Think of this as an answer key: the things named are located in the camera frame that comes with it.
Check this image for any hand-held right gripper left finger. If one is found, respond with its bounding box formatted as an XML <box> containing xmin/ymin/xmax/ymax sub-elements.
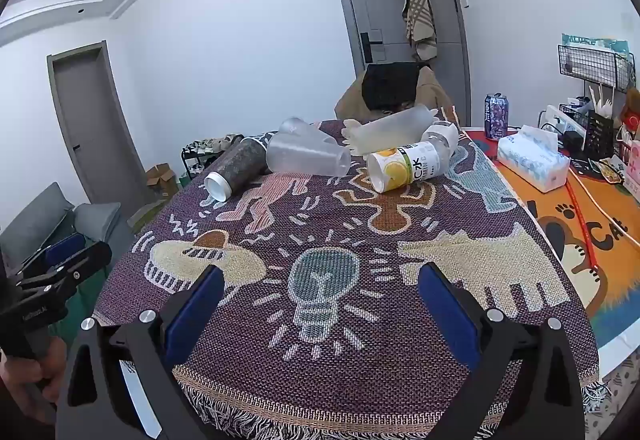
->
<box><xmin>55</xmin><ymin>264</ymin><xmax>226</xmax><ymax>440</ymax></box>

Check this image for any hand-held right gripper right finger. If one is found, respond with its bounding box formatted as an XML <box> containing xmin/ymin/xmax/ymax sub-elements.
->
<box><xmin>417</xmin><ymin>262</ymin><xmax>586</xmax><ymax>440</ymax></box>

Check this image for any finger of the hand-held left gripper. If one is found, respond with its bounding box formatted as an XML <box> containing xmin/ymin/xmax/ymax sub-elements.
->
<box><xmin>20</xmin><ymin>232</ymin><xmax>86</xmax><ymax>273</ymax></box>
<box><xmin>15</xmin><ymin>241</ymin><xmax>113</xmax><ymax>293</ymax></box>

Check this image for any dark brown cup white rim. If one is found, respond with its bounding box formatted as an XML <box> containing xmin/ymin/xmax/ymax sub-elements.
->
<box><xmin>204</xmin><ymin>136</ymin><xmax>266</xmax><ymax>202</ymax></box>

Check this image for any lemon print paper cup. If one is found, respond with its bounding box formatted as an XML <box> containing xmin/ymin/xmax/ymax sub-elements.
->
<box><xmin>366</xmin><ymin>141</ymin><xmax>441</xmax><ymax>194</ymax></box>

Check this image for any wide frosted plastic cup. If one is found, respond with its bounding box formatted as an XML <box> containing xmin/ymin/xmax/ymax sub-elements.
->
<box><xmin>265</xmin><ymin>132</ymin><xmax>352</xmax><ymax>178</ymax></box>

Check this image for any tall frosted plastic cup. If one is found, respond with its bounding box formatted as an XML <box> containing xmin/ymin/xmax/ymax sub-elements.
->
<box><xmin>343</xmin><ymin>103</ymin><xmax>435</xmax><ymax>156</ymax></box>

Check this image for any small clear plastic cup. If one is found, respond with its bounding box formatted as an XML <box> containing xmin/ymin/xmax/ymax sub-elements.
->
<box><xmin>279</xmin><ymin>117</ymin><xmax>321</xmax><ymax>141</ymax></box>

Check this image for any person's left hand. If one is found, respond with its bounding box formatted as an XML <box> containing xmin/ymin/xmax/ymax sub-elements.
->
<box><xmin>0</xmin><ymin>335</ymin><xmax>68</xmax><ymax>413</ymax></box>

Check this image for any grey sofa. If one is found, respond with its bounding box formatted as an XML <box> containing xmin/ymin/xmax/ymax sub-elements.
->
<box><xmin>0</xmin><ymin>182</ymin><xmax>136</xmax><ymax>266</ymax></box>

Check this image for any cardboard box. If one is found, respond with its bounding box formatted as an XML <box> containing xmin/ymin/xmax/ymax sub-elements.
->
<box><xmin>145</xmin><ymin>163</ymin><xmax>179</xmax><ymax>193</ymax></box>

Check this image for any plain grey door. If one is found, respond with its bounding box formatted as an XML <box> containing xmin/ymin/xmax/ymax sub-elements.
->
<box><xmin>46</xmin><ymin>40</ymin><xmax>151</xmax><ymax>206</ymax></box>

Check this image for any purple printed blanket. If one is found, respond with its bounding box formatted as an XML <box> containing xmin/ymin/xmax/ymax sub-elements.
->
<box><xmin>92</xmin><ymin>117</ymin><xmax>601</xmax><ymax>440</ymax></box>

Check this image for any orange cat print mat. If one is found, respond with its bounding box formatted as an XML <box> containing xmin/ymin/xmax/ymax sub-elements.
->
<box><xmin>462</xmin><ymin>127</ymin><xmax>640</xmax><ymax>351</ymax></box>

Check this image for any black shoe rack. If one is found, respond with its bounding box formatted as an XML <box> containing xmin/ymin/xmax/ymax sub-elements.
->
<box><xmin>181</xmin><ymin>134</ymin><xmax>246</xmax><ymax>183</ymax></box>

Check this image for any white tissue pack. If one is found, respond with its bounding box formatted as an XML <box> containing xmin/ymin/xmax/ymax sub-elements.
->
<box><xmin>496</xmin><ymin>125</ymin><xmax>571</xmax><ymax>193</ymax></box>

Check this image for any clear plastic bottle white cap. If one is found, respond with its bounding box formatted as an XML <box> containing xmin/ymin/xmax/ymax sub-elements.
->
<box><xmin>421</xmin><ymin>119</ymin><xmax>460</xmax><ymax>158</ymax></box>

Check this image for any purple drink can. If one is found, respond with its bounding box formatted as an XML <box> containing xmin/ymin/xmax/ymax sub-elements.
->
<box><xmin>483</xmin><ymin>93</ymin><xmax>510</xmax><ymax>141</ymax></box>

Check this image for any white power strip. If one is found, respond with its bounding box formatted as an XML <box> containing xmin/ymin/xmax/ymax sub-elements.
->
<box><xmin>540</xmin><ymin>105</ymin><xmax>586</xmax><ymax>146</ymax></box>

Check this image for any person in black hat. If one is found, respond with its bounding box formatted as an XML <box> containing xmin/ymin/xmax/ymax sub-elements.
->
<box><xmin>334</xmin><ymin>65</ymin><xmax>453</xmax><ymax>121</ymax></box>

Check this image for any black mesh desk organizer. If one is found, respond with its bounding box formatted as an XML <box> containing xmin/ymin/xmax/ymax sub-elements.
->
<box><xmin>560</xmin><ymin>102</ymin><xmax>616</xmax><ymax>161</ymax></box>

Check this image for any black bag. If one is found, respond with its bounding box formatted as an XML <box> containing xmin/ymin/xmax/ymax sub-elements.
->
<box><xmin>361</xmin><ymin>62</ymin><xmax>420</xmax><ymax>111</ymax></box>

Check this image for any beige plaid scarf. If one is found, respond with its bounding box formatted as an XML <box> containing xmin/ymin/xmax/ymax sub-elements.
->
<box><xmin>391</xmin><ymin>0</ymin><xmax>437</xmax><ymax>61</ymax></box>

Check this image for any grey door with lock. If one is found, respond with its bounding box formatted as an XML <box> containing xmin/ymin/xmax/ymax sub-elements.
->
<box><xmin>324</xmin><ymin>0</ymin><xmax>471</xmax><ymax>128</ymax></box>

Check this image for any red lanyard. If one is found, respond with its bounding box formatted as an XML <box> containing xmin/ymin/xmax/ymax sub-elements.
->
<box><xmin>465</xmin><ymin>130</ymin><xmax>601</xmax><ymax>271</ymax></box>

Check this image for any white cable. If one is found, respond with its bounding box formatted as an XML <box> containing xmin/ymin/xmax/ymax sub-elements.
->
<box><xmin>567</xmin><ymin>167</ymin><xmax>640</xmax><ymax>231</ymax></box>

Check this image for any black wire basket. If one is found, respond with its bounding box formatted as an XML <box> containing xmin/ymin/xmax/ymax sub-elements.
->
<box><xmin>557</xmin><ymin>44</ymin><xmax>638</xmax><ymax>93</ymax></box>

